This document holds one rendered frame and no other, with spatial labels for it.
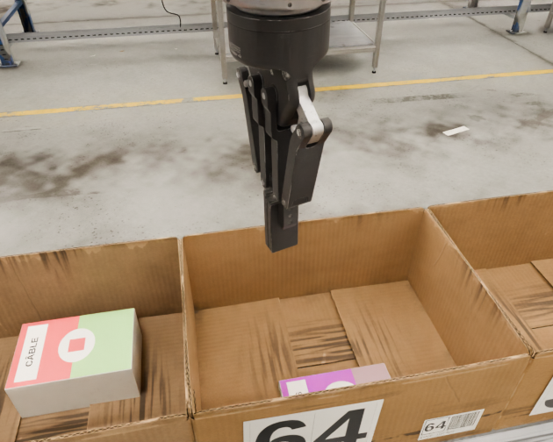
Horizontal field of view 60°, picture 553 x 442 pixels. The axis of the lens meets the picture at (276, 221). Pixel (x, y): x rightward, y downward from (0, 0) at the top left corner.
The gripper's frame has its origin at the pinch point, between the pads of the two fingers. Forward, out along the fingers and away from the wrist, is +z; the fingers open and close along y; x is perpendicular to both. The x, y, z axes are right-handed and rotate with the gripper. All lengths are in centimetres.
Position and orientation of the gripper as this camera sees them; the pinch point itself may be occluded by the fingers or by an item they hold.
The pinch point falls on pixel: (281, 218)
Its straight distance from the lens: 47.2
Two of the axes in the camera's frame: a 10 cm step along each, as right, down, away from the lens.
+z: 0.2, 7.6, 6.5
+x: 9.0, -2.9, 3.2
